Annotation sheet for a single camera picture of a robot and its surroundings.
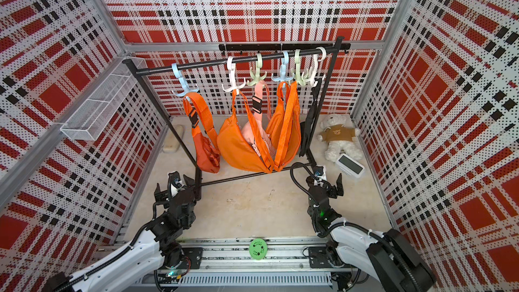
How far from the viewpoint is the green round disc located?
28.6 inches

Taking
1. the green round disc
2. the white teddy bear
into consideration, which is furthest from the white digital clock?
the green round disc

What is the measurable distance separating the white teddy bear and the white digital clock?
2 cm

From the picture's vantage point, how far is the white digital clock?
0.95 metres

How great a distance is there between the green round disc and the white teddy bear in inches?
19.4

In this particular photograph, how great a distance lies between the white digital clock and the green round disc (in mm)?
503

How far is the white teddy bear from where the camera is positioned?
98 centimetres
